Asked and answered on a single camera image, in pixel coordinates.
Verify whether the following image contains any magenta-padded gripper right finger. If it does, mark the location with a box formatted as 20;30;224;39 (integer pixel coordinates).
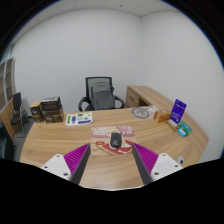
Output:
132;142;184;185

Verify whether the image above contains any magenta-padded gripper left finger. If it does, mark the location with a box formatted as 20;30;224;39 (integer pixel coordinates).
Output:
40;142;92;185

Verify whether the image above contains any black computer mouse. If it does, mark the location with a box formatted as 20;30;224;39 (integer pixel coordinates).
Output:
109;131;124;149

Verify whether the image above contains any pink and red mouse pad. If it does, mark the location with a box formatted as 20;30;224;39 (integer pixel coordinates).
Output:
89;125;138;156

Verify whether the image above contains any white printed sticker sheet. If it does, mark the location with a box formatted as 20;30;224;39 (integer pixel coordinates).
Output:
64;111;94;127

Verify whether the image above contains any small orange box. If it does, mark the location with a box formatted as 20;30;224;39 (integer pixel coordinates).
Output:
153;109;172;124

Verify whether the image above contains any green and blue packet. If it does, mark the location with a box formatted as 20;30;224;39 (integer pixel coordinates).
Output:
176;120;193;138

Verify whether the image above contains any wide brown carton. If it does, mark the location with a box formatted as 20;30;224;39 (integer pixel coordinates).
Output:
41;105;65;124

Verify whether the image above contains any purple card in wooden stand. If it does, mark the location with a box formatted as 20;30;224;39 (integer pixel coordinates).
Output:
166;98;188;131

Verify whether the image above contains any black mesh office chair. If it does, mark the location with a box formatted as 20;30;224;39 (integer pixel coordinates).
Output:
77;76;126;112

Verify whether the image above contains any black carton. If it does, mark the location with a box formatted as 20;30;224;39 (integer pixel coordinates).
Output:
39;96;62;112

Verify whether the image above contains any wooden side desk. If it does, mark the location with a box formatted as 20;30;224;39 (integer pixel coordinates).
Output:
124;85;174;109

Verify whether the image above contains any grey backpack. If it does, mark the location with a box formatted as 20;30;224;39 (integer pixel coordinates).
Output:
90;82;116;111

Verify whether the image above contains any black leather sofa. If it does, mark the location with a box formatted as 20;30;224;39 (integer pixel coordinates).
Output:
0;123;16;161

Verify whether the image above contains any black visitor chair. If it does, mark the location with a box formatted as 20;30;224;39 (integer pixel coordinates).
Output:
9;91;30;138

